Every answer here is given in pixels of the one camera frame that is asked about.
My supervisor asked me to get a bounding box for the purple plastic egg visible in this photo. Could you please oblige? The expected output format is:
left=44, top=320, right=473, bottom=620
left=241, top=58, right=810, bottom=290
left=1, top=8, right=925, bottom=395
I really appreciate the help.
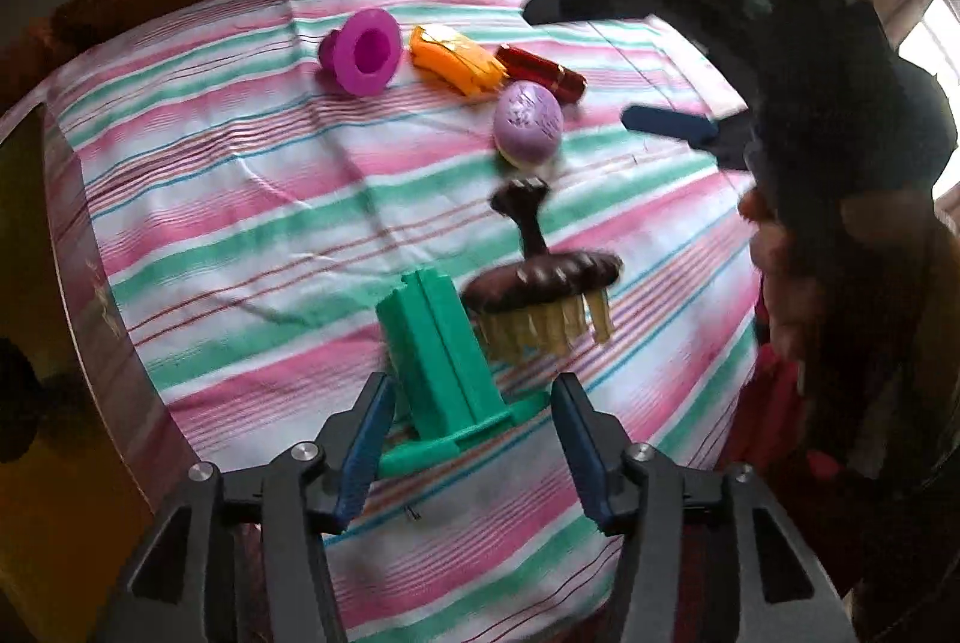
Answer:
left=493, top=80, right=565, bottom=168

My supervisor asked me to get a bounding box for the green plastic stand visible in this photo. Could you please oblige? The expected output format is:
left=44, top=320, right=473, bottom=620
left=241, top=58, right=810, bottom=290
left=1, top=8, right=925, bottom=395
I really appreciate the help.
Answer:
left=375, top=266, right=552, bottom=479

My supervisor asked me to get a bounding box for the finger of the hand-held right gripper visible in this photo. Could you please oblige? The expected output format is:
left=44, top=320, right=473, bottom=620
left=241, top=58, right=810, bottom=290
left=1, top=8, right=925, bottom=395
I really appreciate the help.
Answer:
left=622, top=103, right=758, bottom=172
left=523, top=0, right=631, bottom=25

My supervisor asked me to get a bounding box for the rectangular metal tin tray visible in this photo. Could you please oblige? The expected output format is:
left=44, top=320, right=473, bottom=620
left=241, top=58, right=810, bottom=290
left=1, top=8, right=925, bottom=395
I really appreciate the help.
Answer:
left=0, top=107, right=177, bottom=643

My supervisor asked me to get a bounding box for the striped bedsheet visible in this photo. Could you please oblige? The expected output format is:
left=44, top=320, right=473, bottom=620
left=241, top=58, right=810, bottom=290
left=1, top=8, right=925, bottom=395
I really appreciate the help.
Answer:
left=0, top=0, right=766, bottom=643

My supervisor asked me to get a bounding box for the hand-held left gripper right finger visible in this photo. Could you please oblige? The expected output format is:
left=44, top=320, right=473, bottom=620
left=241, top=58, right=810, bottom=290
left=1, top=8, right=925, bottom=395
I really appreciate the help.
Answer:
left=551, top=373, right=856, bottom=643

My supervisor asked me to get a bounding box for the red metallic cylinder case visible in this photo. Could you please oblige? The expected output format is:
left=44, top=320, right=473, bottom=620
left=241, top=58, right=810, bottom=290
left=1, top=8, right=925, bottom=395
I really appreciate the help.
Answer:
left=495, top=43, right=587, bottom=104

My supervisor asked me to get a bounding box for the orange plastic toy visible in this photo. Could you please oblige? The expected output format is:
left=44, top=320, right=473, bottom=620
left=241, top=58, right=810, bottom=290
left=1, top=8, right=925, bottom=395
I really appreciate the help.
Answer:
left=409, top=24, right=507, bottom=98

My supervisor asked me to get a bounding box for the magenta plastic cup toy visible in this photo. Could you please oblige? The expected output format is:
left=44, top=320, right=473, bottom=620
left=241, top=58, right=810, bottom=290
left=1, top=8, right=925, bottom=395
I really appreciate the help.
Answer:
left=319, top=9, right=402, bottom=97

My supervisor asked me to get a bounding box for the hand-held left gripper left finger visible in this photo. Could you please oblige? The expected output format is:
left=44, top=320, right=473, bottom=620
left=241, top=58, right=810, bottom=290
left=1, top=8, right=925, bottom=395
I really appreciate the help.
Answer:
left=90, top=371, right=396, bottom=643

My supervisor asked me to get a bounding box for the person's right hand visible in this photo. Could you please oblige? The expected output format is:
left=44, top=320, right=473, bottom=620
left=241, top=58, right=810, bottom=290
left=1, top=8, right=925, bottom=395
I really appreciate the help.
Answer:
left=739, top=182, right=946, bottom=389

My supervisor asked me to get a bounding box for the brown hair brush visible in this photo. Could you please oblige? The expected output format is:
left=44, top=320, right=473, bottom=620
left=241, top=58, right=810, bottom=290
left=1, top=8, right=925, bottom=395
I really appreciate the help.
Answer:
left=461, top=178, right=623, bottom=363

